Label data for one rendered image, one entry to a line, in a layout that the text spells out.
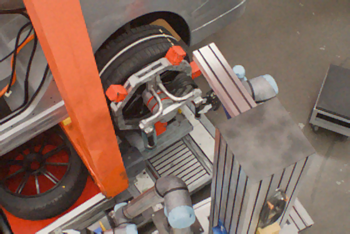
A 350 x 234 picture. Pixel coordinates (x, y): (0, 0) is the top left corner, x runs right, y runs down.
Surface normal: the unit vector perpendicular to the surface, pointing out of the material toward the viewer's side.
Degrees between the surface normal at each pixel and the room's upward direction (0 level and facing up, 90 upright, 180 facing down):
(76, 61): 90
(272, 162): 0
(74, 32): 90
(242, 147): 0
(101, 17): 90
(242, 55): 0
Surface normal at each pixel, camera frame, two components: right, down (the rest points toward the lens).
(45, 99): 0.54, 0.70
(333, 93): -0.07, -0.51
